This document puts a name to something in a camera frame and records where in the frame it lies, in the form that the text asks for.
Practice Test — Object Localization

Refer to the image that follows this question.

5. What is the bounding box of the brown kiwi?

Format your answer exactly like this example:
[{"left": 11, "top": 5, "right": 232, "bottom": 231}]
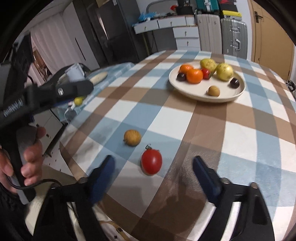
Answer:
[
  {"left": 207, "top": 85, "right": 220, "bottom": 97},
  {"left": 123, "top": 130, "right": 142, "bottom": 147}
]

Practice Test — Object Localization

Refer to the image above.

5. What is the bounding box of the dark plum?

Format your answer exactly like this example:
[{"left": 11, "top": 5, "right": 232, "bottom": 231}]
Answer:
[
  {"left": 229, "top": 78, "right": 240, "bottom": 89},
  {"left": 176, "top": 73, "right": 187, "bottom": 82}
]

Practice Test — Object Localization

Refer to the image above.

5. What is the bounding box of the large orange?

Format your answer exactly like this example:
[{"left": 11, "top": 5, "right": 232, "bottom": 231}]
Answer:
[{"left": 186, "top": 69, "right": 203, "bottom": 84}]

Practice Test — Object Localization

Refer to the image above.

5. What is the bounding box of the small red tomato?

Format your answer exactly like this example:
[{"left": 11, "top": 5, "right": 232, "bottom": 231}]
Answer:
[{"left": 201, "top": 68, "right": 212, "bottom": 80}]

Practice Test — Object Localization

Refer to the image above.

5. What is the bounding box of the small orange tangerine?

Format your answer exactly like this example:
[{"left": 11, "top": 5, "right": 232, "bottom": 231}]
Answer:
[{"left": 179, "top": 64, "right": 194, "bottom": 75}]

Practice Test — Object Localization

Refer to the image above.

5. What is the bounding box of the person's left hand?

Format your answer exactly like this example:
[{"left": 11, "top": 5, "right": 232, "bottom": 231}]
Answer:
[{"left": 0, "top": 126, "right": 47, "bottom": 194}]

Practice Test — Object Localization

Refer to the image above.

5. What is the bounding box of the yellow lemon lower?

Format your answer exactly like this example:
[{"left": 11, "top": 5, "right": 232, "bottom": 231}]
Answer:
[{"left": 74, "top": 97, "right": 84, "bottom": 106}]

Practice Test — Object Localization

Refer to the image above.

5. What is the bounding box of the small cream side plate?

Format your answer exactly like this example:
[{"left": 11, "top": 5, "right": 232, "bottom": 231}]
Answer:
[{"left": 89, "top": 71, "right": 108, "bottom": 85}]

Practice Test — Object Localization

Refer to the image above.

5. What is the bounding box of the checkered blue brown tablecloth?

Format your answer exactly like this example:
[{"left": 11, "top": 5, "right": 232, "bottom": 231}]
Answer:
[{"left": 60, "top": 51, "right": 295, "bottom": 240}]

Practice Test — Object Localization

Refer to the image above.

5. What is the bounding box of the black cabinet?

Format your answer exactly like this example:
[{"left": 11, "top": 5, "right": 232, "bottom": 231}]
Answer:
[{"left": 72, "top": 0, "right": 147, "bottom": 67}]

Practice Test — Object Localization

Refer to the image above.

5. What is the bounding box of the large cream round plate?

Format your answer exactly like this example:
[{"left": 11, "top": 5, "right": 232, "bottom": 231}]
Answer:
[{"left": 169, "top": 65, "right": 246, "bottom": 103}]

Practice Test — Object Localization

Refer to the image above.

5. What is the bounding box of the yellow-green pear right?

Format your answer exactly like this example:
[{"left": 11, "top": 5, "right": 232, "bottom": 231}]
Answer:
[{"left": 216, "top": 63, "right": 234, "bottom": 81}]

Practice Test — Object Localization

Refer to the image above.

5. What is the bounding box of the yellow-green pear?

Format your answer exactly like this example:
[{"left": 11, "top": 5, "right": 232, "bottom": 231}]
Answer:
[
  {"left": 200, "top": 58, "right": 217, "bottom": 72},
  {"left": 216, "top": 63, "right": 234, "bottom": 81}
]

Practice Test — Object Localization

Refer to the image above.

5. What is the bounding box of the yellow-green pear left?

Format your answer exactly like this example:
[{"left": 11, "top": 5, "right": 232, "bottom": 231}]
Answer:
[{"left": 200, "top": 58, "right": 217, "bottom": 72}]

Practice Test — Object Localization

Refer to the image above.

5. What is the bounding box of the white drawer desk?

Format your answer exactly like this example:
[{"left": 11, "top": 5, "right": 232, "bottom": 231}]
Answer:
[{"left": 133, "top": 15, "right": 201, "bottom": 53}]

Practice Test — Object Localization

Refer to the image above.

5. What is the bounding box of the wooden door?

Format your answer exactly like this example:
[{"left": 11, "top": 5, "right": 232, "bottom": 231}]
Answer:
[{"left": 248, "top": 1, "right": 295, "bottom": 80}]

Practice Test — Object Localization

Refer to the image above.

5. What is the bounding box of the silver aluminium suitcase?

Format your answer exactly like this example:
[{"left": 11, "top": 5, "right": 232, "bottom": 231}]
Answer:
[{"left": 221, "top": 18, "right": 248, "bottom": 59}]

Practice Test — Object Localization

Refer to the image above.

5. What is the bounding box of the light grey suitcase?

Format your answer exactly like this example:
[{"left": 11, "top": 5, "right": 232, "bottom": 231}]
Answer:
[{"left": 196, "top": 14, "right": 222, "bottom": 54}]

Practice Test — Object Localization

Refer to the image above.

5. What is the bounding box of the black cable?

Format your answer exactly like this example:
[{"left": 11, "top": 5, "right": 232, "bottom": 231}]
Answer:
[{"left": 4, "top": 175, "right": 64, "bottom": 191}]

